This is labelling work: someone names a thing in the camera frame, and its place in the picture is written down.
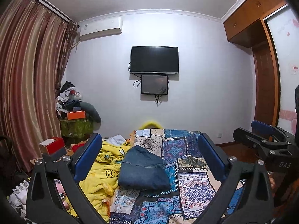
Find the small black wall monitor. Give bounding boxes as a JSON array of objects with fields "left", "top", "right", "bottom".
[{"left": 141, "top": 74, "right": 169, "bottom": 95}]

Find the brown wooden door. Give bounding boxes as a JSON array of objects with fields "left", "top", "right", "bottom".
[{"left": 252, "top": 42, "right": 275, "bottom": 124}]

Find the pile of clothes on stand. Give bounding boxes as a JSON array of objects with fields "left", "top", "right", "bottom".
[{"left": 56, "top": 81, "right": 82, "bottom": 119}]

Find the green patterned covered stand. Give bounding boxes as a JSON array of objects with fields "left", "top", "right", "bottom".
[{"left": 60, "top": 119, "right": 93, "bottom": 139}]

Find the striped red brown curtain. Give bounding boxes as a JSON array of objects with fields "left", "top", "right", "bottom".
[{"left": 1, "top": 0, "right": 78, "bottom": 172}]

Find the white sliding door with hearts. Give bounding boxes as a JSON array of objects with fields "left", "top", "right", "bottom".
[{"left": 265, "top": 5, "right": 298, "bottom": 134}]

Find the dark green pillow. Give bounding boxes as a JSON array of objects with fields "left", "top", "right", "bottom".
[{"left": 80, "top": 101, "right": 101, "bottom": 123}]

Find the wooden wardrobe frame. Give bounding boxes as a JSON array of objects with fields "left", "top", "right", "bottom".
[{"left": 222, "top": 0, "right": 287, "bottom": 125}]

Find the white air conditioner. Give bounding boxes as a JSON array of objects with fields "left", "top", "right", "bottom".
[{"left": 80, "top": 17, "right": 123, "bottom": 41}]

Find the red plush toy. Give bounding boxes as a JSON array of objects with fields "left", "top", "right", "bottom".
[{"left": 71, "top": 143, "right": 85, "bottom": 153}]

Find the blue patchwork bedspread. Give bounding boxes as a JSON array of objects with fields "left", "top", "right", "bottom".
[{"left": 108, "top": 128, "right": 246, "bottom": 224}]

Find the black wall television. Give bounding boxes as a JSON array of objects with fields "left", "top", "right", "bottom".
[{"left": 129, "top": 46, "right": 179, "bottom": 74}]

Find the yellow cartoon fleece blanket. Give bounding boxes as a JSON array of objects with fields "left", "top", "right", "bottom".
[{"left": 79, "top": 141, "right": 131, "bottom": 222}]

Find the orange box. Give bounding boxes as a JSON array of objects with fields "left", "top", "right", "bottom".
[{"left": 67, "top": 110, "right": 86, "bottom": 120}]

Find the red white box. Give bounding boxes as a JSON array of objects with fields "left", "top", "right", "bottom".
[{"left": 39, "top": 137, "right": 65, "bottom": 155}]

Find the blue denim jacket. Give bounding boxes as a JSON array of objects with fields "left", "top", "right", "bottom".
[{"left": 118, "top": 145, "right": 171, "bottom": 192}]

